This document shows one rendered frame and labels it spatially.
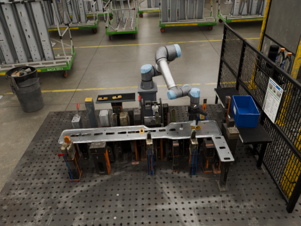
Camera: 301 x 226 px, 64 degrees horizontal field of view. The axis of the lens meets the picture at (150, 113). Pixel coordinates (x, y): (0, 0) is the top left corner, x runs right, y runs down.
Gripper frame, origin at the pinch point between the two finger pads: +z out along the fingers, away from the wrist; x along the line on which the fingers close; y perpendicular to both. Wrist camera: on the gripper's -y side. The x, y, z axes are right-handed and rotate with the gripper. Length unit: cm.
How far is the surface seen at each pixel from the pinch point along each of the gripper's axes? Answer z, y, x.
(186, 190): 32, 14, 41
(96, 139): 2, 85, 7
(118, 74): 102, 103, -346
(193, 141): -2.2, 6.7, 22.8
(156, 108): -8.3, 32.8, -19.5
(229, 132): -3.0, -23.6, 15.9
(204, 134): 2.3, -5.3, 9.6
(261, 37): 6, -163, -246
